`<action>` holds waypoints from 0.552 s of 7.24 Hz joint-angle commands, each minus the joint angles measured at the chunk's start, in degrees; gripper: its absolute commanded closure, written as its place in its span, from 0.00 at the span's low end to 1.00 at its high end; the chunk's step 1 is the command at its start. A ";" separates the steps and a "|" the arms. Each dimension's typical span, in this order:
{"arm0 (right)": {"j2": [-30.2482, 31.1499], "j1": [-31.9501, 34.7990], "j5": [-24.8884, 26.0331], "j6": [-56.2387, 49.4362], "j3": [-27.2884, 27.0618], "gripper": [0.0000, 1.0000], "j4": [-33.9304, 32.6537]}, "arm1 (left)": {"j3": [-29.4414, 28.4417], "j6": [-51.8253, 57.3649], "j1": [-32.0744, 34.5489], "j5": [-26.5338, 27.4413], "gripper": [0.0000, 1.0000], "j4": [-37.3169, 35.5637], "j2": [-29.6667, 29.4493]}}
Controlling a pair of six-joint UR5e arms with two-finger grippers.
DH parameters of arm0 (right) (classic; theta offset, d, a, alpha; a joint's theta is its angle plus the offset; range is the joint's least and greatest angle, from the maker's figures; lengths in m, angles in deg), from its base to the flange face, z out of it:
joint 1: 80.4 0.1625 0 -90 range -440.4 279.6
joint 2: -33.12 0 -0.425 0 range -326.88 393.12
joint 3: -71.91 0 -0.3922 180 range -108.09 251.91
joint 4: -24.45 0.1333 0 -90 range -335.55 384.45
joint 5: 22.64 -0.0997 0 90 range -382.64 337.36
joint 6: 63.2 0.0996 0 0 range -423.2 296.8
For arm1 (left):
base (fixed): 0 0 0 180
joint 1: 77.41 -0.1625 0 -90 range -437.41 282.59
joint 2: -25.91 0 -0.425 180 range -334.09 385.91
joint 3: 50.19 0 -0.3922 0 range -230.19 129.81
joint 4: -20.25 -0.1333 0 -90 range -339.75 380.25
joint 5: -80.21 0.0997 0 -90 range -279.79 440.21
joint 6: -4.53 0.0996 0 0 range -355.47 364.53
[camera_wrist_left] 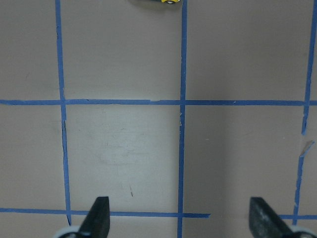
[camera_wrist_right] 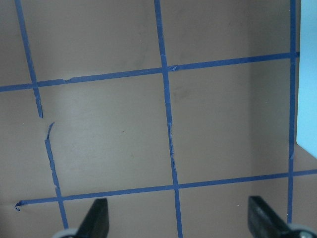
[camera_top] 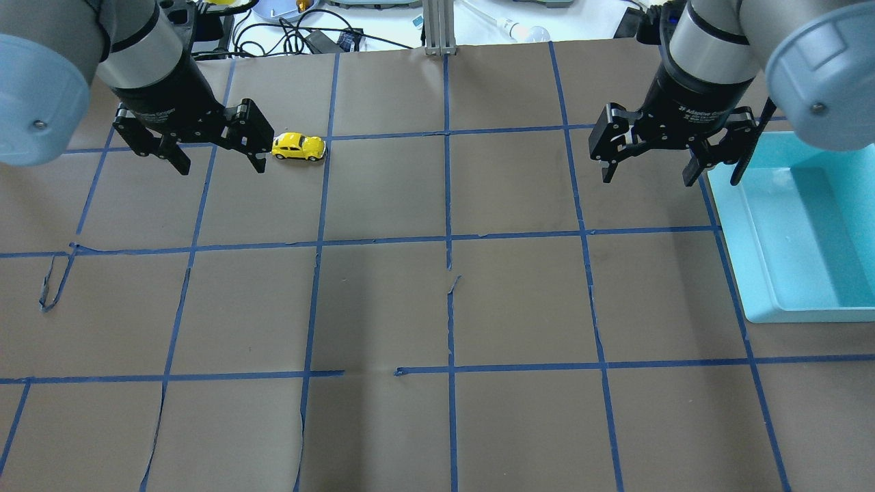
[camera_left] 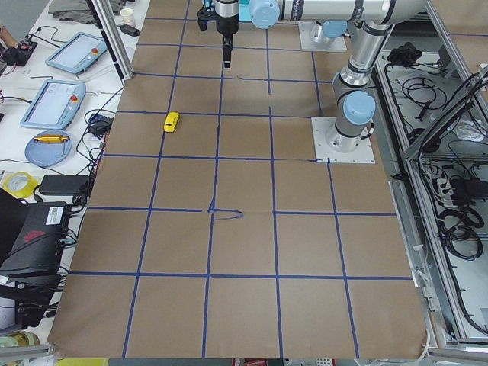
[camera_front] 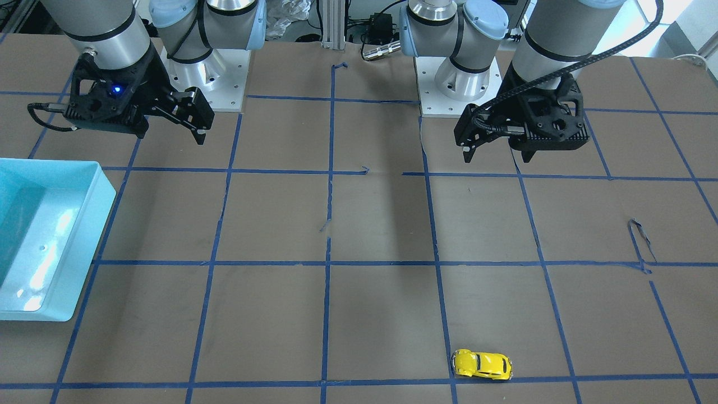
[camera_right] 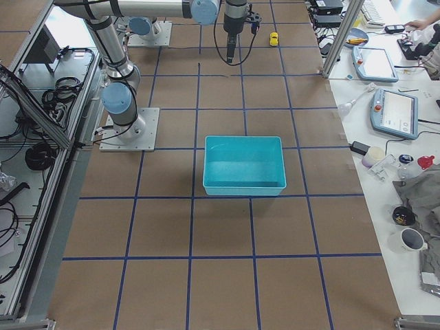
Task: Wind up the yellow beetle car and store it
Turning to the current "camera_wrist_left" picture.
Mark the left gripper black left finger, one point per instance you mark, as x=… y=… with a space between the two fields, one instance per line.
x=95 y=225

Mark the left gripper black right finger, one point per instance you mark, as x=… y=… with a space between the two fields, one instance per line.
x=265 y=223

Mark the yellow toy beetle car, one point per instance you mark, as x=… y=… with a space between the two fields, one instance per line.
x=168 y=1

